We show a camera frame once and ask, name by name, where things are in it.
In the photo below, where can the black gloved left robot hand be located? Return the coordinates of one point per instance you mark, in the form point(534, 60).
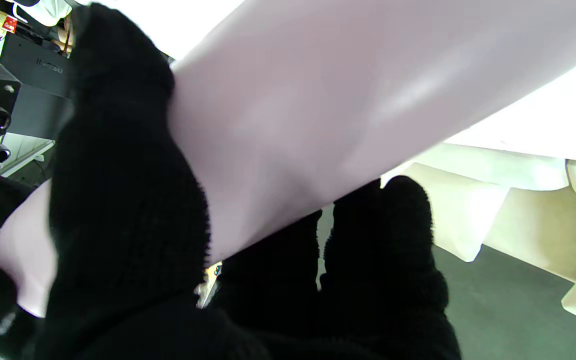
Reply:
point(128, 210)

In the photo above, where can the pink thermos bottle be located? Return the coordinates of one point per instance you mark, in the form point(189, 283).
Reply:
point(318, 100)

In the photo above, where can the black box with lettering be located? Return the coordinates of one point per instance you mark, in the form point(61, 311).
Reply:
point(38, 75)

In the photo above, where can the white plastic object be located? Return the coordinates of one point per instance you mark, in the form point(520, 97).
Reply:
point(43, 10)

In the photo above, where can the cream sofa cushion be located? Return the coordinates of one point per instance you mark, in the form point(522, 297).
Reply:
point(458, 210)
point(553, 230)

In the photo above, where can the cream fabric sofa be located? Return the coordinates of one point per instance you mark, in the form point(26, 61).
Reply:
point(528, 220)

